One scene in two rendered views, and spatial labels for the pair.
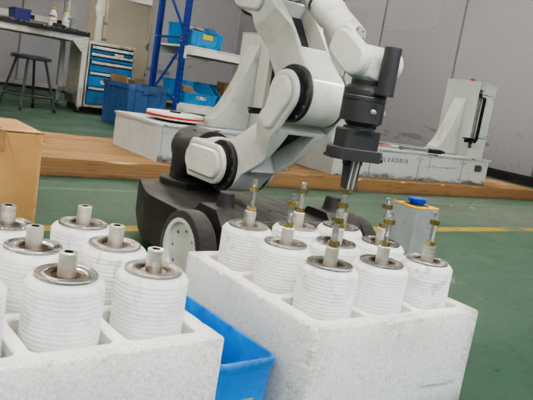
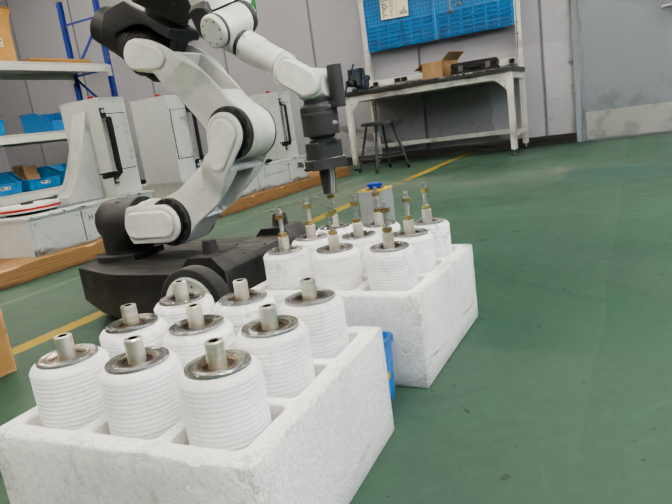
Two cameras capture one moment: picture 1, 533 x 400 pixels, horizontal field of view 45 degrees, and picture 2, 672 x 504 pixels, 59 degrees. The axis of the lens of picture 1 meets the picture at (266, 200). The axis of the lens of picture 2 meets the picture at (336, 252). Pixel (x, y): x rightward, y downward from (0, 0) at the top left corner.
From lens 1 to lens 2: 0.44 m
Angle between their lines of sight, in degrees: 24
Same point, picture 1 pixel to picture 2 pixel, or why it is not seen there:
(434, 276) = (442, 229)
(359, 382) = (442, 325)
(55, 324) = (294, 367)
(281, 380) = (397, 349)
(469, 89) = (269, 100)
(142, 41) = not seen: outside the picture
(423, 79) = not seen: hidden behind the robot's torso
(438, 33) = not seen: hidden behind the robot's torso
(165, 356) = (362, 357)
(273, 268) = (340, 271)
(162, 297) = (337, 313)
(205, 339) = (374, 333)
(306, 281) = (384, 266)
